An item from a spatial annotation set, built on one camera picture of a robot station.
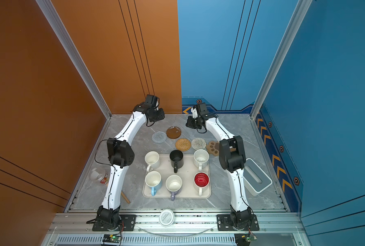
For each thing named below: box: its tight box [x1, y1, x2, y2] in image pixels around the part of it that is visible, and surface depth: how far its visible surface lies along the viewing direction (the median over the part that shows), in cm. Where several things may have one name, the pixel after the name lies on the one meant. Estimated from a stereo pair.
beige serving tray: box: [142, 154, 212, 199], surface depth 89 cm
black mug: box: [169, 149, 184, 174], surface depth 90 cm
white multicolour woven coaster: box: [191, 137, 207, 151], surface depth 105 cm
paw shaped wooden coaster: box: [206, 140, 220, 156], surface depth 103 cm
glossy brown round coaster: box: [166, 126, 182, 139], surface depth 111 cm
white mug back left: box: [144, 150, 161, 172], surface depth 89 cm
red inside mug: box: [193, 171, 210, 197], surface depth 82 cm
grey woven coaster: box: [151, 131, 168, 144], surface depth 108 cm
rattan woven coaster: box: [175, 137, 191, 152], surface depth 104 cm
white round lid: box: [158, 209, 175, 228], surface depth 71 cm
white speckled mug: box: [193, 149, 210, 172], surface depth 89 cm
